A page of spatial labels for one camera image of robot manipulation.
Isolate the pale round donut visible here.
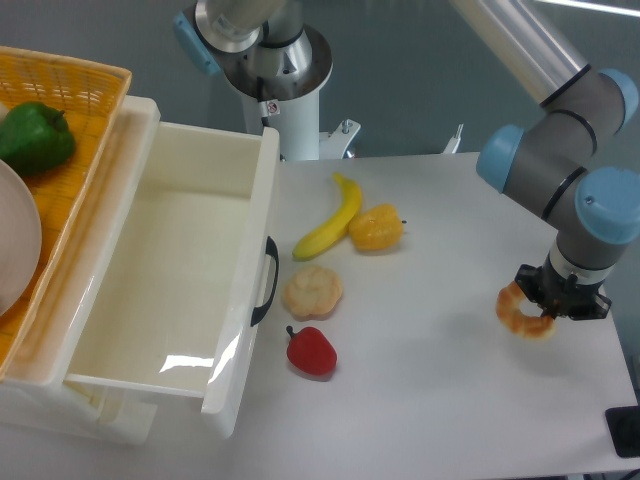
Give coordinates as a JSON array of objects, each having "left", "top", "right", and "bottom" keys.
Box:
[{"left": 282, "top": 265, "right": 343, "bottom": 319}]

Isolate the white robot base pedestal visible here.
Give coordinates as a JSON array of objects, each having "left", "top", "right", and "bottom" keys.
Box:
[{"left": 224, "top": 25, "right": 361, "bottom": 161}]

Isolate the green toy pepper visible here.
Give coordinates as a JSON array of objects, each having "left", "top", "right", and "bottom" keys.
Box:
[{"left": 1, "top": 101, "right": 76, "bottom": 176}]

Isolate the orange toy pepper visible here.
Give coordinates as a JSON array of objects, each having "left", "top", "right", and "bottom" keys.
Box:
[{"left": 348, "top": 203, "right": 404, "bottom": 252}]

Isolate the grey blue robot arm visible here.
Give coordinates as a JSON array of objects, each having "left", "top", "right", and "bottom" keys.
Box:
[{"left": 173, "top": 1, "right": 639, "bottom": 321}]

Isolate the golden ring donut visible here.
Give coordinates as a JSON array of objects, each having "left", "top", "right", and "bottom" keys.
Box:
[{"left": 495, "top": 281, "right": 555, "bottom": 340}]

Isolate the yellow woven basket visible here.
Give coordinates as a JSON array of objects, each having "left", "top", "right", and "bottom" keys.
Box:
[{"left": 1, "top": 46, "right": 132, "bottom": 371}]

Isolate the open white drawer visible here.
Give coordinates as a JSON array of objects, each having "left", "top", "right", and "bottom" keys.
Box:
[{"left": 68, "top": 123, "right": 280, "bottom": 439}]

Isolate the yellow toy banana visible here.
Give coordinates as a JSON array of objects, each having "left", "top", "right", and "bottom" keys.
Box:
[{"left": 292, "top": 172, "right": 363, "bottom": 261}]

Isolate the white drawer cabinet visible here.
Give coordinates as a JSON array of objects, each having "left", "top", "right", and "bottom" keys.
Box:
[{"left": 1, "top": 96, "right": 160, "bottom": 445}]

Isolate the red toy pepper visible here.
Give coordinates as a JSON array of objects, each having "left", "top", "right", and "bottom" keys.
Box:
[{"left": 286, "top": 325, "right": 338, "bottom": 381}]

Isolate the black drawer handle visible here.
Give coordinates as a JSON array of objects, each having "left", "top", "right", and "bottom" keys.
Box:
[{"left": 250, "top": 236, "right": 280, "bottom": 327}]

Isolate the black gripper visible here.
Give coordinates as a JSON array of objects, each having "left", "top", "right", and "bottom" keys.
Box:
[{"left": 515, "top": 263, "right": 612, "bottom": 320}]

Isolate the beige round plate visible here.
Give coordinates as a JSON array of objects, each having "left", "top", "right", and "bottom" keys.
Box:
[{"left": 1, "top": 161, "right": 42, "bottom": 314}]

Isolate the black object at table edge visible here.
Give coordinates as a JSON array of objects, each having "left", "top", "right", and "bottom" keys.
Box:
[{"left": 605, "top": 406, "right": 640, "bottom": 458}]

